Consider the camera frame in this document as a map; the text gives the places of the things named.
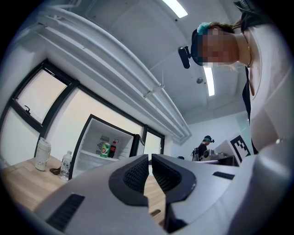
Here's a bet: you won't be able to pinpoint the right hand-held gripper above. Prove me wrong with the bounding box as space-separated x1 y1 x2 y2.
216 134 253 167

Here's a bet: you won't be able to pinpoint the person's head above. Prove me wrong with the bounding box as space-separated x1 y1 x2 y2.
191 21 253 70

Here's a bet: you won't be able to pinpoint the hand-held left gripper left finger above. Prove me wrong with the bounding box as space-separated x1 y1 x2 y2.
108 154 150 207

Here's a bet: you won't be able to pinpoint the frosted glass panel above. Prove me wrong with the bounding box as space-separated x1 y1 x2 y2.
236 112 251 140

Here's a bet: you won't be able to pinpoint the white ceiling pipes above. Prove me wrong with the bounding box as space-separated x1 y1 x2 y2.
38 6 192 144

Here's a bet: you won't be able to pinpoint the teal hair scrunchie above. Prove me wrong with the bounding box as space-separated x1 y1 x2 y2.
196 21 214 35

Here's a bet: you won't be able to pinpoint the black shoulder strap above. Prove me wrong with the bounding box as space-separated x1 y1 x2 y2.
242 66 259 155

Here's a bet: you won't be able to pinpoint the black head camera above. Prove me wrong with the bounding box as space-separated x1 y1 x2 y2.
177 45 192 70

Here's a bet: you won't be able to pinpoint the person's white shirt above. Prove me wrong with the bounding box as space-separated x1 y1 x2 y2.
240 19 294 159

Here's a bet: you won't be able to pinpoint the white mini fridge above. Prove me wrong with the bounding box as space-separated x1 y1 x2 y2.
71 113 146 180

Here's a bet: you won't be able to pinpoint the silver countertop appliance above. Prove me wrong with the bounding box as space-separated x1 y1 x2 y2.
202 149 216 159

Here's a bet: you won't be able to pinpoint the dark cola bottle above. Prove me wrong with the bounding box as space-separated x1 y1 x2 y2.
108 139 118 159

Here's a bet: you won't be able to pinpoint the green drink can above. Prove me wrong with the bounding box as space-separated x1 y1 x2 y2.
99 142 111 159

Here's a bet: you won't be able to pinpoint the clear water drink bottle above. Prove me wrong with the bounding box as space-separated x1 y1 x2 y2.
60 150 73 181

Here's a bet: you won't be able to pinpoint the long ceiling light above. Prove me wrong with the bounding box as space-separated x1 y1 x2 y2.
203 66 216 97
162 0 188 18

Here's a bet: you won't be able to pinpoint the black framed window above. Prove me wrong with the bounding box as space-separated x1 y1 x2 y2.
0 58 166 179

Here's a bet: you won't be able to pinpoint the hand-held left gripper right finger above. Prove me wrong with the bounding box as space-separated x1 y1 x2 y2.
151 154 198 234

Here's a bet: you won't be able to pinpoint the thin gold necklace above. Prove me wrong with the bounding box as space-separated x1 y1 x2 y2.
245 36 253 68

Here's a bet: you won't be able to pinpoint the grey patterned carton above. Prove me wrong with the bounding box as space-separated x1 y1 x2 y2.
97 134 112 155

